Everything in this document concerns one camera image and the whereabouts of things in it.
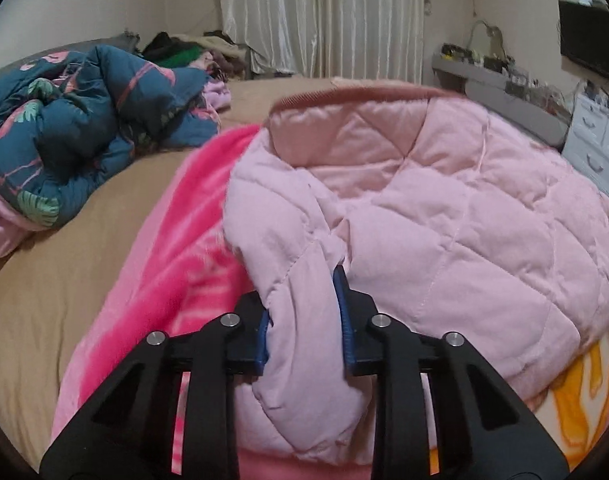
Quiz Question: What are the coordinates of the black flat television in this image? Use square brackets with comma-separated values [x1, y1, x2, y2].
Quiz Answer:
[559, 0, 609, 79]

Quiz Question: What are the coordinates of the white drawer cabinet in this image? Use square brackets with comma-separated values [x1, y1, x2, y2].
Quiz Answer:
[562, 94, 609, 197]

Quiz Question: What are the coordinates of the pile of folded clothes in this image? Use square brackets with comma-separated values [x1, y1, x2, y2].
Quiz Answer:
[140, 29, 252, 81]

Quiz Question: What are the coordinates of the white striped curtain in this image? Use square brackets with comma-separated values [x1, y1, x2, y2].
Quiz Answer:
[221, 0, 424, 82]

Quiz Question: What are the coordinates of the grey headboard cushion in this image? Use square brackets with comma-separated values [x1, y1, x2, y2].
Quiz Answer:
[0, 29, 141, 78]

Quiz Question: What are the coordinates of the tan bed sheet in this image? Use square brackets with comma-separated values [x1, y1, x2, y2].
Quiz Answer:
[0, 77, 332, 466]

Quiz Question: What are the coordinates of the blue flamingo comforter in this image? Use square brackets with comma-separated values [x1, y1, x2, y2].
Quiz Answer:
[0, 44, 231, 259]

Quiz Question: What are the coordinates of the pink cartoon fleece blanket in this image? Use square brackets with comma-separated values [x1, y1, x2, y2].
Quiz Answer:
[52, 125, 609, 466]

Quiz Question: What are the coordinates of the pink quilted jacket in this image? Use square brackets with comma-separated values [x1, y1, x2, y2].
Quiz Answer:
[223, 86, 609, 466]

